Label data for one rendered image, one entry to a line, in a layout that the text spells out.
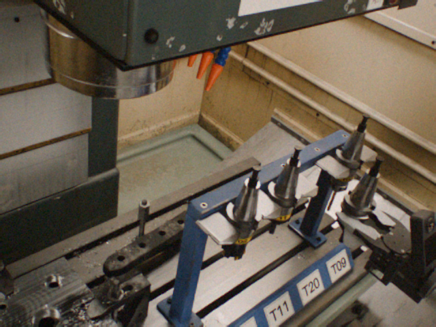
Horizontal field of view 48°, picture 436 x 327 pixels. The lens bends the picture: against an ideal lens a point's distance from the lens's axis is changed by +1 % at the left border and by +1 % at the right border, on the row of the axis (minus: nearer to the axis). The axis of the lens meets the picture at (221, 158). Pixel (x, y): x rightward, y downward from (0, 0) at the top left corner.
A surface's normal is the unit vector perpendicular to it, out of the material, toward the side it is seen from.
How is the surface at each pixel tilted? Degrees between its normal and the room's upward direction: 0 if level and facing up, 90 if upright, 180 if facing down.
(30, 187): 91
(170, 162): 0
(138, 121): 90
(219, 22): 90
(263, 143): 24
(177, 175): 0
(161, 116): 90
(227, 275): 0
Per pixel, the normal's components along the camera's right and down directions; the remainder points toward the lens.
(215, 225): 0.16, -0.79
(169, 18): 0.67, 0.53
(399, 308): -0.14, -0.59
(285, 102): -0.72, 0.31
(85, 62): -0.18, 0.57
